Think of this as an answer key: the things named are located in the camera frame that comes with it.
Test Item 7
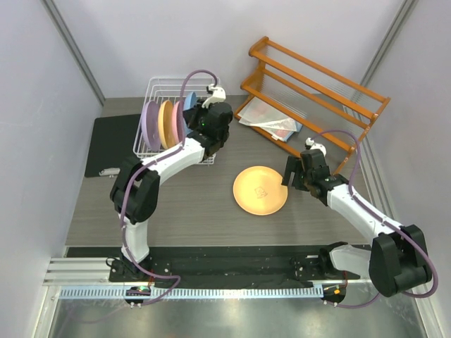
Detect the aluminium slotted rail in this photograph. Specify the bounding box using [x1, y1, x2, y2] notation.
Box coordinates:
[59, 284, 323, 300]

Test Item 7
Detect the blue plate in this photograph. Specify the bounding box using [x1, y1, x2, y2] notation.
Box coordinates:
[183, 92, 197, 136]

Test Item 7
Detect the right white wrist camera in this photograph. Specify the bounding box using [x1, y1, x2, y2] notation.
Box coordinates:
[304, 137, 327, 156]

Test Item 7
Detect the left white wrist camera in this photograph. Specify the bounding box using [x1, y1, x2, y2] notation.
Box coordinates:
[202, 84, 226, 108]

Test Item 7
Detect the yellow bear plate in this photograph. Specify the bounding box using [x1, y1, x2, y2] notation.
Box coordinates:
[233, 166, 288, 216]

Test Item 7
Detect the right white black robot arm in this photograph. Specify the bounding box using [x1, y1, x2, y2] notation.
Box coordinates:
[281, 149, 437, 297]

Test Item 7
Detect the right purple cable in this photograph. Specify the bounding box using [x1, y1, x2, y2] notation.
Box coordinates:
[313, 130, 438, 310]

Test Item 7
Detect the pink plate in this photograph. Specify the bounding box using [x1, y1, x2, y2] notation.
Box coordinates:
[171, 101, 180, 144]

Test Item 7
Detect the orange wooden shelf rack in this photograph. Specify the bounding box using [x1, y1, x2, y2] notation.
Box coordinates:
[234, 37, 390, 173]

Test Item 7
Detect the black mat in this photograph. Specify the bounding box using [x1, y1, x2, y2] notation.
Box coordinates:
[84, 114, 140, 177]

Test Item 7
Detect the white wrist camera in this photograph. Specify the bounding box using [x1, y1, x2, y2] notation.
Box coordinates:
[304, 137, 327, 156]
[202, 84, 226, 108]

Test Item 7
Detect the clear plastic zip bag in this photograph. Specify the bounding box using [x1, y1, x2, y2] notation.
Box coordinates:
[238, 98, 302, 142]

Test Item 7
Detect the white wire dish rack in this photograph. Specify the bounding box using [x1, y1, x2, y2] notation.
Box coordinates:
[132, 74, 214, 159]

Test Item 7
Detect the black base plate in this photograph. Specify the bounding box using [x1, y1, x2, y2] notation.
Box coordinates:
[68, 245, 368, 289]

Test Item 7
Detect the orange plate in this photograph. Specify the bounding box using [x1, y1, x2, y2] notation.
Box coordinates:
[158, 100, 175, 149]

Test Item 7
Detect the purple plate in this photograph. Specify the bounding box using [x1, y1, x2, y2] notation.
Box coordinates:
[140, 101, 161, 152]

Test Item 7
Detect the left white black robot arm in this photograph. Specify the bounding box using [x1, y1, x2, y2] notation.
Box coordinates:
[110, 101, 233, 281]

